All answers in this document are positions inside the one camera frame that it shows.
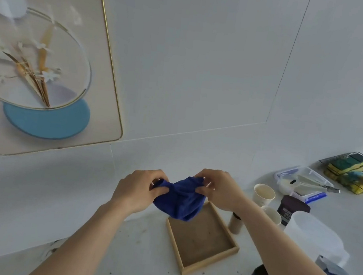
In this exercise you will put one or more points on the white paper cup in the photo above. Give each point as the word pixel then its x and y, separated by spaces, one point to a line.
pixel 264 194
pixel 272 215

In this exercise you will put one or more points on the person's right thumb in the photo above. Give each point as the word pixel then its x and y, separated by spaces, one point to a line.
pixel 202 189

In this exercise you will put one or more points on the metal tongs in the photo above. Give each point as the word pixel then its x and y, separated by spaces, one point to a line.
pixel 316 183

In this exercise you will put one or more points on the framed flower wall picture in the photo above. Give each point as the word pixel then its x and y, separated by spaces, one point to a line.
pixel 46 61

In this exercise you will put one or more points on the green and yellow sponge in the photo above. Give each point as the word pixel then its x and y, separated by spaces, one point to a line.
pixel 360 160
pixel 340 166

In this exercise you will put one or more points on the translucent plastic jug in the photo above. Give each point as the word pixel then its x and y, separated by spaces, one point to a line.
pixel 315 239

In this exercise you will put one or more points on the person's right forearm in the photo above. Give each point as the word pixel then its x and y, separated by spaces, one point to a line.
pixel 288 262

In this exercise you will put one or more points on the person's left forearm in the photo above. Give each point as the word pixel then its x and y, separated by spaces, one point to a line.
pixel 84 245

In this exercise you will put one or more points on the person's left thumb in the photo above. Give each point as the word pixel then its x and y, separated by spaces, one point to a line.
pixel 160 190

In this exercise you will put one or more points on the shallow wooden tray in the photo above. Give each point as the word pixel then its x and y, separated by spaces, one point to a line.
pixel 204 239

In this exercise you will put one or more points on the person's right hand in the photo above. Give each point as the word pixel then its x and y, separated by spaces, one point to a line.
pixel 224 191

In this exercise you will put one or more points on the clear container with blue lid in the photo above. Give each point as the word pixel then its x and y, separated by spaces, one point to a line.
pixel 312 194

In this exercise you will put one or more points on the dark brown jar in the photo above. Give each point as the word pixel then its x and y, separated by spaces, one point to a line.
pixel 292 208

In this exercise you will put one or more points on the dark blue cloth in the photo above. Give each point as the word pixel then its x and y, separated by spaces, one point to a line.
pixel 181 199

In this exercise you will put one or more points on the packaged yellow sponge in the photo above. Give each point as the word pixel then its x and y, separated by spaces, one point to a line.
pixel 359 182

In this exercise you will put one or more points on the small brown cylinder bottle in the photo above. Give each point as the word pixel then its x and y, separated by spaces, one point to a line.
pixel 235 225

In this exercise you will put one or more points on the person's left hand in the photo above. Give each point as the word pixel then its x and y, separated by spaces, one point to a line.
pixel 134 189

